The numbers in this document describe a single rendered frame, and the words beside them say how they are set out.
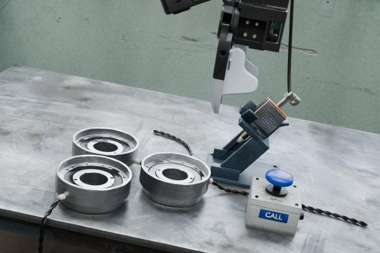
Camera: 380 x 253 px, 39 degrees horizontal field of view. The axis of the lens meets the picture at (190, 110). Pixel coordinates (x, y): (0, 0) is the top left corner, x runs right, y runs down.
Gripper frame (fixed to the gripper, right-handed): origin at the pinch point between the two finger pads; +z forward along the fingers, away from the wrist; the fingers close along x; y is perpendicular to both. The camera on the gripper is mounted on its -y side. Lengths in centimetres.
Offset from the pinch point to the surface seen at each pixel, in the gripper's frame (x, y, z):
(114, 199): -8.4, -10.5, 13.9
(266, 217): -4.3, 10.2, 14.4
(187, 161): 6.2, -2.6, 13.2
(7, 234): 16, -36, 41
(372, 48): 161, 57, 17
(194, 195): -2.4, -0.2, 14.2
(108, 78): 162, -56, 52
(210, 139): 24.9, -0.3, 16.4
